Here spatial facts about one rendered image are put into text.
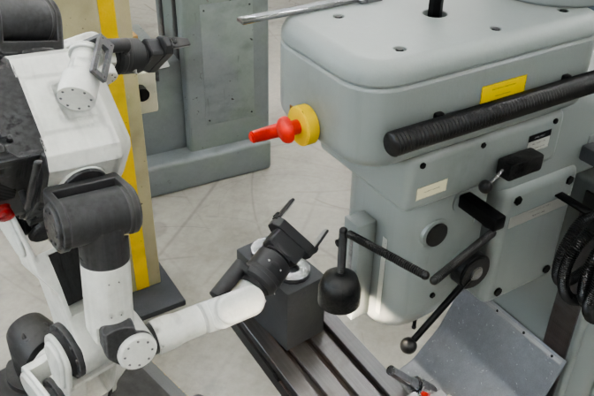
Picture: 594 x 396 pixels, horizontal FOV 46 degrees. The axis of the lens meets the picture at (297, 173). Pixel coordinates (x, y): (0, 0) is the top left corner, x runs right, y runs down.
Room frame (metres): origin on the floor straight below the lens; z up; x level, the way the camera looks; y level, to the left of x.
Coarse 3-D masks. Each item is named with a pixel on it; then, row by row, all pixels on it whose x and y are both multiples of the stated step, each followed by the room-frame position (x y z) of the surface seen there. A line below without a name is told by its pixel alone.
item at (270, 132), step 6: (264, 126) 0.99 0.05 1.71; (270, 126) 0.99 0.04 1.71; (276, 126) 0.99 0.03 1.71; (252, 132) 0.97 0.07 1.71; (258, 132) 0.97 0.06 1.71; (264, 132) 0.97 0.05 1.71; (270, 132) 0.98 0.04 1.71; (276, 132) 0.98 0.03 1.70; (252, 138) 0.96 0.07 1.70; (258, 138) 0.97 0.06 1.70; (264, 138) 0.97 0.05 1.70; (270, 138) 0.98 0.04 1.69
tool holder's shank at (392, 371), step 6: (390, 366) 1.13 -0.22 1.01; (390, 372) 1.12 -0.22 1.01; (396, 372) 1.12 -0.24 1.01; (402, 372) 1.13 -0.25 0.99; (396, 378) 1.12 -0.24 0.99; (402, 378) 1.12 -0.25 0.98; (408, 378) 1.13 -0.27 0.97; (414, 378) 1.15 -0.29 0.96; (408, 384) 1.13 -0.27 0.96; (414, 384) 1.14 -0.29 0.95; (414, 390) 1.14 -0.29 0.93
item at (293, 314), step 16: (256, 240) 1.44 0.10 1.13; (240, 256) 1.40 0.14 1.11; (304, 272) 1.32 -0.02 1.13; (320, 272) 1.33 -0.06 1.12; (288, 288) 1.27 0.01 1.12; (304, 288) 1.28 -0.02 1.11; (272, 304) 1.30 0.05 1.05; (288, 304) 1.25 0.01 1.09; (304, 304) 1.28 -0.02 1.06; (256, 320) 1.35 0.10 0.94; (272, 320) 1.30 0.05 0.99; (288, 320) 1.25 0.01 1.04; (304, 320) 1.28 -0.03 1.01; (320, 320) 1.32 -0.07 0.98; (272, 336) 1.30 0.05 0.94; (288, 336) 1.25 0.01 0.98; (304, 336) 1.28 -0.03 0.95
